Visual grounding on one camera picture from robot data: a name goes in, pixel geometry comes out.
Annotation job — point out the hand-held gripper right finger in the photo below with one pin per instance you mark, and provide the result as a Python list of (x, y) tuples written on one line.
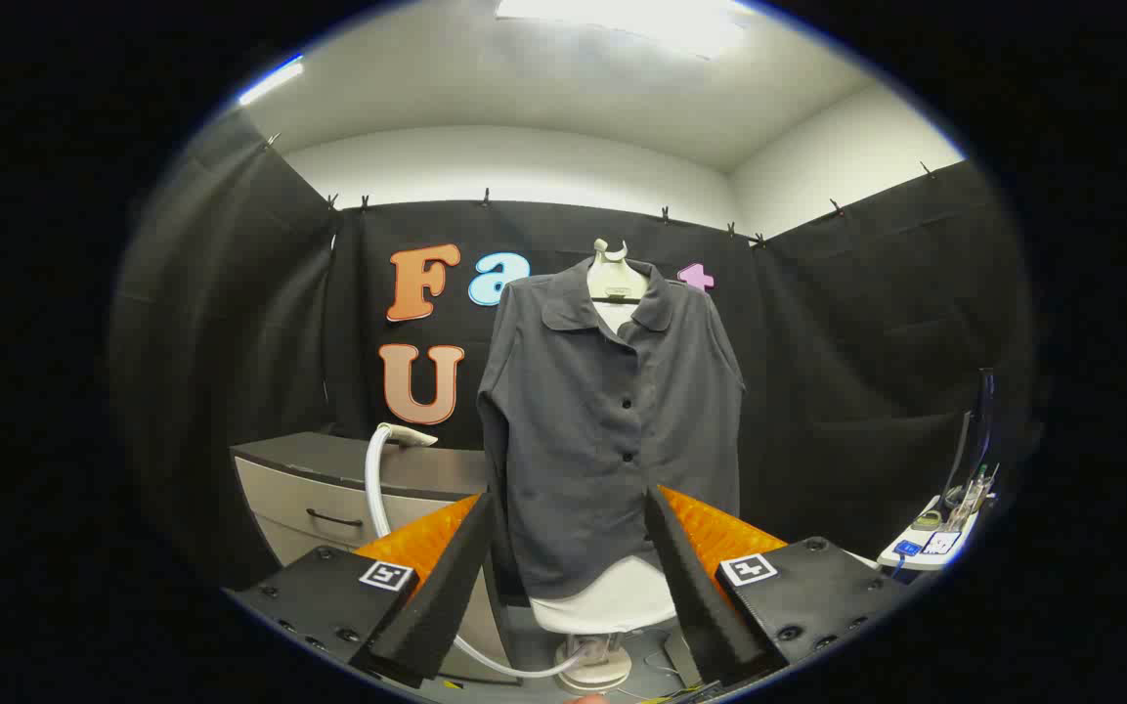
[(695, 596)]

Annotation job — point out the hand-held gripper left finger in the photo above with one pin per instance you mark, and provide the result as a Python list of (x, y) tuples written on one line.
[(446, 596)]

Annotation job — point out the grey button shirt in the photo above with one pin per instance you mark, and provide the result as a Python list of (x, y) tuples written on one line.
[(573, 420)]

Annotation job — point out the round white steamer base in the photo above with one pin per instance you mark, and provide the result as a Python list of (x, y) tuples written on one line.
[(592, 675)]

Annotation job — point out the grey drawer cabinet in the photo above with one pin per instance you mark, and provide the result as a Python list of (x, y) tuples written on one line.
[(328, 460)]

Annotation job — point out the white side table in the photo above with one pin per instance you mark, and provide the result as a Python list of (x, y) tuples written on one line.
[(925, 563)]

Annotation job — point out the row of black clips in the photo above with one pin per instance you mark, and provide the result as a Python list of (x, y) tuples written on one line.
[(665, 214)]

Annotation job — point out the ceiling light strip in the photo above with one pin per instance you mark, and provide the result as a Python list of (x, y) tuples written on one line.
[(270, 81)]

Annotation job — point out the ceiling light panel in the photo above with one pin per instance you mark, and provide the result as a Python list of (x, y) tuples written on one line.
[(641, 20)]

